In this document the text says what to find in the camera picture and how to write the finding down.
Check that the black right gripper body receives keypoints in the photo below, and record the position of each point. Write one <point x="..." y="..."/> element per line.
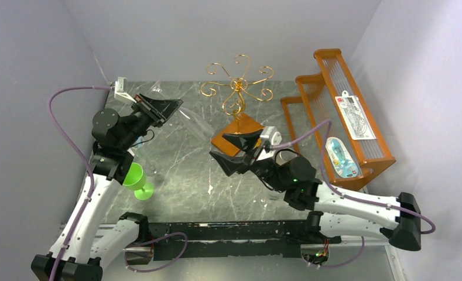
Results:
<point x="252" y="154"/>

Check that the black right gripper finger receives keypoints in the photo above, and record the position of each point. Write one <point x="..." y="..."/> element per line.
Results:
<point x="244" y="142"/>
<point x="230" y="164"/>

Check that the blue packaged item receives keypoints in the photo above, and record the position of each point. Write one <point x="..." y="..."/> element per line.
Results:
<point x="341" y="160"/>

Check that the clear wine glass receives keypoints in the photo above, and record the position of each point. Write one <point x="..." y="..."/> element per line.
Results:
<point x="192" y="121"/>
<point x="269" y="199"/>
<point x="146" y="158"/>

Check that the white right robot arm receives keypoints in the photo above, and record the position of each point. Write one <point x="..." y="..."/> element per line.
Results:
<point x="333" y="211"/>

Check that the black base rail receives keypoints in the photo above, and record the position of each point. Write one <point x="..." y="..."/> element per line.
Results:
<point x="169" y="240"/>

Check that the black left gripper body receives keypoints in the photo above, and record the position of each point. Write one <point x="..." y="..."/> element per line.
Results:
<point x="140" y="122"/>

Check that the wooden tiered display shelf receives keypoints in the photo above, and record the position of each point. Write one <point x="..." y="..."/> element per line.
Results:
<point x="316" y="100"/>

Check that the green plastic wine glass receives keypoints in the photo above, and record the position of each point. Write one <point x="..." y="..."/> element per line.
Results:
<point x="136" y="181"/>

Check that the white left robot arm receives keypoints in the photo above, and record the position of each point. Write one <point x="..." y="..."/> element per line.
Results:
<point x="77" y="254"/>

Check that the gold wire wine glass rack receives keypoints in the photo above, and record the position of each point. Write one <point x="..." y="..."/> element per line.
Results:
<point x="235" y="105"/>

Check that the white packaged ruler set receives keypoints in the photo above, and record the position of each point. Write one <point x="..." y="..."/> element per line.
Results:
<point x="354" y="117"/>

